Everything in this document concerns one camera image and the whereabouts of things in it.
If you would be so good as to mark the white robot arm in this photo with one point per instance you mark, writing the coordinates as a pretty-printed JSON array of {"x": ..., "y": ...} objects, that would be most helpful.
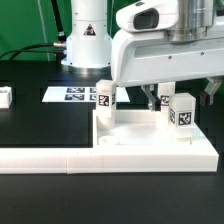
[{"x": 89, "y": 47}]

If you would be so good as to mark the white marker sheet with tags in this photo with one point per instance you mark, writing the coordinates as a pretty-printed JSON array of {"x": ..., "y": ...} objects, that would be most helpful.
[{"x": 69, "y": 94}]

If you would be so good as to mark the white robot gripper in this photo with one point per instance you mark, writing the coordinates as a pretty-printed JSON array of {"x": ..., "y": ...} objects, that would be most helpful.
[{"x": 169, "y": 40}]

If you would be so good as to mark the white L-shaped obstacle fence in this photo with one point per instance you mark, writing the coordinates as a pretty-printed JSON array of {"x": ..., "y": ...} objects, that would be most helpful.
[{"x": 90, "y": 160}]

